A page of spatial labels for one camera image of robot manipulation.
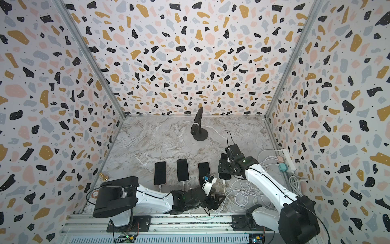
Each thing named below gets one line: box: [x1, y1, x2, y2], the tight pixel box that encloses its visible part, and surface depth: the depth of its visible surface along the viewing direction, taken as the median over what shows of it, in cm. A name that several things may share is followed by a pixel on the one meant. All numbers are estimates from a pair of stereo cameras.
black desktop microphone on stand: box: [190, 106, 209, 142], surface depth 97 cm
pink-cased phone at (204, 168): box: [198, 162, 211, 186], surface depth 94 cm
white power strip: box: [278, 148, 297, 173], surface depth 97 cm
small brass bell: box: [99, 172, 110, 182], surface depth 89 cm
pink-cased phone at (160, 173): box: [153, 161, 168, 186], surface depth 94 cm
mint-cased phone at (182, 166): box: [176, 158, 190, 182], surface depth 94 cm
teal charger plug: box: [278, 163, 289, 173], surface depth 96 cm
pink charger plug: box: [277, 156, 284, 164], surface depth 99 cm
